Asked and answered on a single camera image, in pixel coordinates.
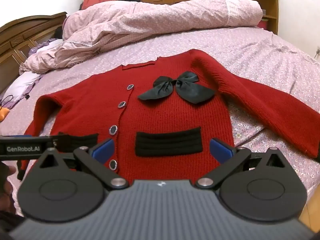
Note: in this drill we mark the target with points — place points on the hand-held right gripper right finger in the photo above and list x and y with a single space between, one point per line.
221 151

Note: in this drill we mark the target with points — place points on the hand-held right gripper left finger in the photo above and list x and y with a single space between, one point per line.
101 150

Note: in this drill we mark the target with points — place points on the red knit cardigan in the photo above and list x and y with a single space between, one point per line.
162 110

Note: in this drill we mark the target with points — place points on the person's left hand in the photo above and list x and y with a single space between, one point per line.
8 187

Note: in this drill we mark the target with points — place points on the orange soft item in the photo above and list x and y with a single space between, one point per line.
3 113

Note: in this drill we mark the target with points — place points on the lilac ruffled pillow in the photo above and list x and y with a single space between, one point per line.
22 82

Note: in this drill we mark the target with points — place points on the carved wooden headboard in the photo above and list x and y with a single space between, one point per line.
22 37

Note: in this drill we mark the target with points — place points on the red item in shelf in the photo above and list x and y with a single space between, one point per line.
263 24

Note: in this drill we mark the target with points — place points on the pink floral quilt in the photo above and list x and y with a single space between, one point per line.
150 22

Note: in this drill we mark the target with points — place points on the wooden shelf cabinet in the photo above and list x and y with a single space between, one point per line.
271 5

